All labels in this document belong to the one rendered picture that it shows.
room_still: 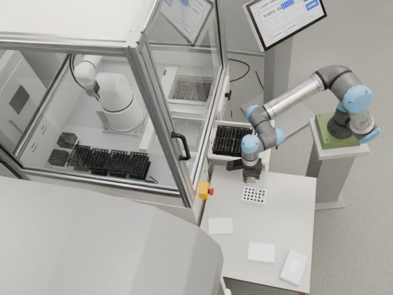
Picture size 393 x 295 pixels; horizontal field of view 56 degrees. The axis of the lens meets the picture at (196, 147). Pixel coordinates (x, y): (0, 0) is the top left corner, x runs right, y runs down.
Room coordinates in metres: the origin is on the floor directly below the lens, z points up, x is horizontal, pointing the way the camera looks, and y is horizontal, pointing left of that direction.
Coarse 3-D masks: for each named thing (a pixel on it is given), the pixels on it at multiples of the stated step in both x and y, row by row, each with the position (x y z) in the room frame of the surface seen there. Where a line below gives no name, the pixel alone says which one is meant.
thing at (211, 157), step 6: (216, 120) 1.33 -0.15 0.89; (216, 126) 1.32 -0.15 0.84; (222, 126) 1.30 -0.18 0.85; (240, 126) 1.26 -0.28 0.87; (246, 126) 1.24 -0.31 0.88; (252, 126) 1.23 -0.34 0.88; (210, 144) 1.21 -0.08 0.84; (210, 150) 1.17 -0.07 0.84; (210, 156) 1.09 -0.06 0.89; (216, 156) 1.08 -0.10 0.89; (222, 156) 1.07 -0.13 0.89; (228, 156) 1.10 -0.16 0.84; (234, 156) 1.09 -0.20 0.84; (258, 156) 1.05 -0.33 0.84; (264, 156) 1.04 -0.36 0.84; (216, 162) 1.08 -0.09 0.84; (222, 162) 1.06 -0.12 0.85; (264, 162) 0.97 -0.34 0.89; (264, 168) 0.97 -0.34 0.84
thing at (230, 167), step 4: (232, 160) 0.90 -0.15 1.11; (236, 160) 0.89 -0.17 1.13; (240, 160) 0.88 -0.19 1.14; (228, 164) 0.89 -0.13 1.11; (232, 164) 0.88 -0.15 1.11; (236, 164) 0.87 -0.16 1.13; (240, 164) 0.85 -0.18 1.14; (228, 168) 0.87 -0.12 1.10; (232, 168) 0.86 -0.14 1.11; (236, 168) 0.85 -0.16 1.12; (240, 168) 0.85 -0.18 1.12; (244, 168) 0.84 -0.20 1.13
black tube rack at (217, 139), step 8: (224, 128) 1.25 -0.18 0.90; (232, 128) 1.24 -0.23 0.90; (240, 128) 1.23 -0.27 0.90; (248, 128) 1.21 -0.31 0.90; (216, 136) 1.23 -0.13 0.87; (224, 136) 1.20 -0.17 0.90; (232, 136) 1.18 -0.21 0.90; (240, 136) 1.19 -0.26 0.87; (216, 144) 1.16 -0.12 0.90; (224, 144) 1.16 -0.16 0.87; (232, 144) 1.13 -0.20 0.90; (240, 144) 1.12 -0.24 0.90; (216, 152) 1.13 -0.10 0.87; (224, 152) 1.11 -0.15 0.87; (232, 152) 1.08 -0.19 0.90; (240, 152) 1.09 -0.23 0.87
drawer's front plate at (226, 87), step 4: (228, 76) 1.62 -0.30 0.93; (228, 80) 1.60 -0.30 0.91; (224, 84) 1.56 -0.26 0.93; (228, 84) 1.60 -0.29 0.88; (224, 88) 1.53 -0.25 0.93; (228, 88) 1.59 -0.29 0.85; (224, 92) 1.49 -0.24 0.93; (228, 92) 1.58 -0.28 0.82; (224, 96) 1.48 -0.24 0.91; (220, 100) 1.44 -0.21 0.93; (224, 100) 1.47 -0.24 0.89; (220, 104) 1.41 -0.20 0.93; (220, 108) 1.38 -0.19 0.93; (224, 108) 1.45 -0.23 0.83; (220, 112) 1.37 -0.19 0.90; (220, 116) 1.36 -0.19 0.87; (220, 120) 1.36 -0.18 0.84
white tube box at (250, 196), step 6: (246, 186) 0.91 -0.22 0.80; (246, 192) 0.88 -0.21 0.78; (252, 192) 0.87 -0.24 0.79; (258, 192) 0.86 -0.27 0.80; (264, 192) 0.86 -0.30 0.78; (246, 198) 0.84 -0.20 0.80; (252, 198) 0.83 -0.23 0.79; (258, 198) 0.82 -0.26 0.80; (264, 198) 0.81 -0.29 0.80; (258, 204) 0.80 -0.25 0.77; (264, 204) 0.79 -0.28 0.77
